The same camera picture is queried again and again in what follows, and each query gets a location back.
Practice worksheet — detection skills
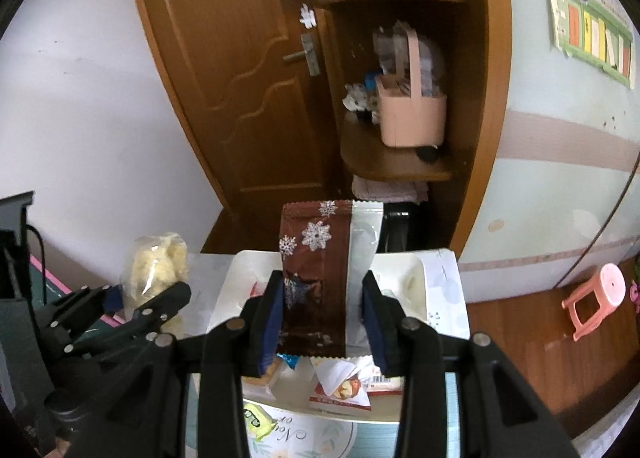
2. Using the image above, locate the pink plastic stool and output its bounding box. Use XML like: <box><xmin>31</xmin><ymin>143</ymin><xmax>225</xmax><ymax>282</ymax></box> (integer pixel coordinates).
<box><xmin>561</xmin><ymin>263</ymin><xmax>626</xmax><ymax>342</ymax></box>

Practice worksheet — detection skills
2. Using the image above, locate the silver door handle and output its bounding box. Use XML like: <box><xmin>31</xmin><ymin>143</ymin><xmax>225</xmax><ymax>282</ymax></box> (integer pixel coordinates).
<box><xmin>282</xmin><ymin>32</ymin><xmax>321</xmax><ymax>77</ymax></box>

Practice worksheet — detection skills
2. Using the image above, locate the red white small packet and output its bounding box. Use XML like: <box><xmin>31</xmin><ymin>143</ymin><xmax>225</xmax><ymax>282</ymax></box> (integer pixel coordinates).
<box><xmin>309</xmin><ymin>355</ymin><xmax>374</xmax><ymax>412</ymax></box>

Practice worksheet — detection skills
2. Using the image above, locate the white round plate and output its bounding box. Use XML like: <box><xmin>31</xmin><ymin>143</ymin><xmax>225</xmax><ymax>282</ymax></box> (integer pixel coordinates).
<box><xmin>247</xmin><ymin>403</ymin><xmax>357</xmax><ymax>458</ymax></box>

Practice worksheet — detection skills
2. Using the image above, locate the brown snowflake snack packet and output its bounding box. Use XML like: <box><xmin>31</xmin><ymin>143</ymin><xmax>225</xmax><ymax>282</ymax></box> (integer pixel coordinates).
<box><xmin>279</xmin><ymin>200</ymin><xmax>384</xmax><ymax>358</ymax></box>

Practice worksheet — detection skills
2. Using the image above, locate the colourful wall poster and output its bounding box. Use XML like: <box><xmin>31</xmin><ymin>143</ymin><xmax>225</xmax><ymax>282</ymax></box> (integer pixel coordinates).
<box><xmin>549</xmin><ymin>0</ymin><xmax>636</xmax><ymax>90</ymax></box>

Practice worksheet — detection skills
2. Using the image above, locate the wooden corner shelf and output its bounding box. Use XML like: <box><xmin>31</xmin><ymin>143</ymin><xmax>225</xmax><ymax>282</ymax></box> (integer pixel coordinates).
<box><xmin>314</xmin><ymin>0</ymin><xmax>512</xmax><ymax>253</ymax></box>

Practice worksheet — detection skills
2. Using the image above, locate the pale puffs clear bag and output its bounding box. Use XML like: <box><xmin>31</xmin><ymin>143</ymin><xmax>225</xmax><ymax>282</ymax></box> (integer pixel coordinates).
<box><xmin>120</xmin><ymin>233</ymin><xmax>189</xmax><ymax>320</ymax></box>

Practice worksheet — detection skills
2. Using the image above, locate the white plastic storage bin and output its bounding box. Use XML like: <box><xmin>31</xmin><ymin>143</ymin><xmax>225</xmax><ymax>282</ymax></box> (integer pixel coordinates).
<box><xmin>207</xmin><ymin>251</ymin><xmax>431</xmax><ymax>423</ymax></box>

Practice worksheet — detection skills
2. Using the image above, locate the blue snack packet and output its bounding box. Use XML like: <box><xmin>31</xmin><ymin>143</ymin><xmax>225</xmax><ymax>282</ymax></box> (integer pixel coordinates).
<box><xmin>277</xmin><ymin>353</ymin><xmax>299</xmax><ymax>370</ymax></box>

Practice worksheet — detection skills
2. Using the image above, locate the patterned tablecloth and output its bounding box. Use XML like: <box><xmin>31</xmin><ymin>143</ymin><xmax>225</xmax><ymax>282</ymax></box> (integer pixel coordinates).
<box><xmin>181</xmin><ymin>249</ymin><xmax>470</xmax><ymax>457</ymax></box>

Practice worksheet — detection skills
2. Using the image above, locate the wooden door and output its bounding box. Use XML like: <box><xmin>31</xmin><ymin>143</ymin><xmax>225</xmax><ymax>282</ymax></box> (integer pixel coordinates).
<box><xmin>136</xmin><ymin>0</ymin><xmax>343</xmax><ymax>253</ymax></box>

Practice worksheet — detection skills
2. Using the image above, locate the pink handled basket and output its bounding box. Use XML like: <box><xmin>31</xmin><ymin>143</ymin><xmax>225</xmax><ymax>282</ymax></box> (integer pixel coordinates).
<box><xmin>375</xmin><ymin>22</ymin><xmax>447</xmax><ymax>148</ymax></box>

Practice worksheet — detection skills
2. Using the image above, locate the green chalkboard pink frame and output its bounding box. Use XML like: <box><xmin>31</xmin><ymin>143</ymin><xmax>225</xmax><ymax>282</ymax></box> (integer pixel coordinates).
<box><xmin>29</xmin><ymin>254</ymin><xmax>125</xmax><ymax>328</ymax></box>

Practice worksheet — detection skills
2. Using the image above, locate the green yellow snack packet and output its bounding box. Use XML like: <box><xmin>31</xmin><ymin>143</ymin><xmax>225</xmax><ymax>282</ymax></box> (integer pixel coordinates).
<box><xmin>243</xmin><ymin>402</ymin><xmax>278</xmax><ymax>442</ymax></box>

